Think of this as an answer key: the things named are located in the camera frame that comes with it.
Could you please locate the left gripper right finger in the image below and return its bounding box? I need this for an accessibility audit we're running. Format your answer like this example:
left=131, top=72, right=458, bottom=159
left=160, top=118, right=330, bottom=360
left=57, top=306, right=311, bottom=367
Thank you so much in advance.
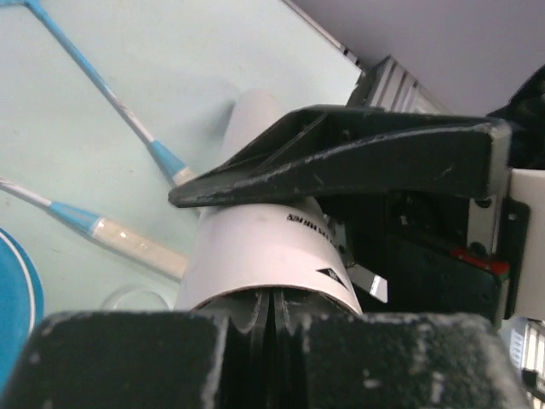
left=272, top=289, right=324, bottom=335

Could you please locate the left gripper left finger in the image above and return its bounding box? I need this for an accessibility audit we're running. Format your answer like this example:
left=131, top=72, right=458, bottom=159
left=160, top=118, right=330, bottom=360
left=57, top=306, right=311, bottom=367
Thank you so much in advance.
left=225, top=289, right=269, bottom=334

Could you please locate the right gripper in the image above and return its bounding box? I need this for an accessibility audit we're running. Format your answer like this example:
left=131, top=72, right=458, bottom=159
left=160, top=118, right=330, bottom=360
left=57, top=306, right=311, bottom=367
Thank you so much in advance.
left=318, top=193, right=531, bottom=327

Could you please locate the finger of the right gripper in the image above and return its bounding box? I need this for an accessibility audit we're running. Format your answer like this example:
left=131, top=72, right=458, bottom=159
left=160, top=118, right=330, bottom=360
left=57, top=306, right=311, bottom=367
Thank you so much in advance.
left=169, top=106, right=511, bottom=208

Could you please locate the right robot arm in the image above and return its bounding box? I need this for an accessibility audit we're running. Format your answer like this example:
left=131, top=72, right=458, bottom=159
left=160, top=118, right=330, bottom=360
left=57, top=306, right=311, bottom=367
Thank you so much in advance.
left=169, top=71, right=544, bottom=320

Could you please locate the left blue badminton racket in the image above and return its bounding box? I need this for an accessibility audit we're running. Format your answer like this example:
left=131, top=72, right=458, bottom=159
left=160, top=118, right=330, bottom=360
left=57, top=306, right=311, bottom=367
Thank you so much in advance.
left=1, top=178, right=187, bottom=280

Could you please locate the blue badminton racket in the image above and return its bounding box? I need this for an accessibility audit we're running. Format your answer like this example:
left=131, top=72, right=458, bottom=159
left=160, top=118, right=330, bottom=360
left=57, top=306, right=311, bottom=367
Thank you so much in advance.
left=1, top=178, right=187, bottom=280
left=1, top=0, right=196, bottom=187

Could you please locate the right blue badminton racket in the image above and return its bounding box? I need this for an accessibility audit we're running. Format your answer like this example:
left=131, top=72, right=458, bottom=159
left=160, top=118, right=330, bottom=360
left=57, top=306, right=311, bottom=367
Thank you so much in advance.
left=1, top=0, right=196, bottom=187

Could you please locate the clear tube lid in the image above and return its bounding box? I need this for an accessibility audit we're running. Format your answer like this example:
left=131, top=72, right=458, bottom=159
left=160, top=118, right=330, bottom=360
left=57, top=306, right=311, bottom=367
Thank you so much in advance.
left=101, top=285, right=170, bottom=311

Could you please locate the blue sport racket bag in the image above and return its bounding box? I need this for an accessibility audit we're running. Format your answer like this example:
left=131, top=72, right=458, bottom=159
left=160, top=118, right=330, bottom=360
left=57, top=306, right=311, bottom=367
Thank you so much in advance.
left=0, top=230, right=44, bottom=385

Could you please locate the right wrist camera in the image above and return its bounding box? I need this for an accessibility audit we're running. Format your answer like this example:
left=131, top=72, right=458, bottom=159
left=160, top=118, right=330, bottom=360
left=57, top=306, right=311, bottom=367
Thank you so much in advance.
left=510, top=169, right=544, bottom=321

